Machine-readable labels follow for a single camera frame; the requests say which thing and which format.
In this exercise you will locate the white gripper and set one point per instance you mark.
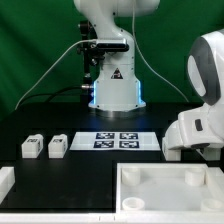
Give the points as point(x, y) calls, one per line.
point(192, 130)

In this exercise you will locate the white square tabletop part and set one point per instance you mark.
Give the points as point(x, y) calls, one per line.
point(166, 187)

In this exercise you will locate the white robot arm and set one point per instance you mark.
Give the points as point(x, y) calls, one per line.
point(117, 90)

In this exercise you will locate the white sheet with tags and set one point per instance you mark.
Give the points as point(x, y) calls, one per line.
point(131, 141)

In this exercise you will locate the white obstacle bar left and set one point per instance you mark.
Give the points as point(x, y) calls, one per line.
point(7, 180)

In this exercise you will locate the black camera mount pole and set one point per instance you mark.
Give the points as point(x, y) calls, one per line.
point(91, 55)

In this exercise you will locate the white front rail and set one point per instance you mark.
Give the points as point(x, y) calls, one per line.
point(122, 218)

